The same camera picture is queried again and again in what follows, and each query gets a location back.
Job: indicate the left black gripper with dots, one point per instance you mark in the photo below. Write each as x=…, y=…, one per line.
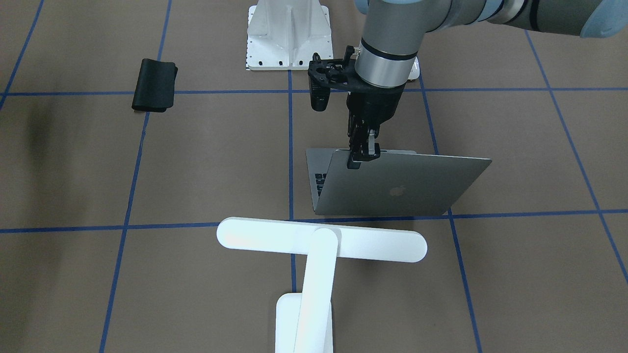
x=375, y=104

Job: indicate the grey laptop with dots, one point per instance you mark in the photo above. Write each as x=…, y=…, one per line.
x=398, y=183

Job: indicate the white computer mouse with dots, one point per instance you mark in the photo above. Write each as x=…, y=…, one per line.
x=415, y=71

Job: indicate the black mouse pad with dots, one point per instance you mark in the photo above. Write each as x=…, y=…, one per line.
x=155, y=87

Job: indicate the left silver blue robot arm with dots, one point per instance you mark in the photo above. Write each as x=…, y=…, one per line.
x=394, y=30

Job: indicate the white desk lamp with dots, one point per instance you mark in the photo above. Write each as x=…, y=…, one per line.
x=304, y=320

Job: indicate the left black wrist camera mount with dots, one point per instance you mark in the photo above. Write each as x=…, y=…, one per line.
x=325, y=75

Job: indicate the white pedestal column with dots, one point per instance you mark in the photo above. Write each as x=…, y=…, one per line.
x=285, y=34

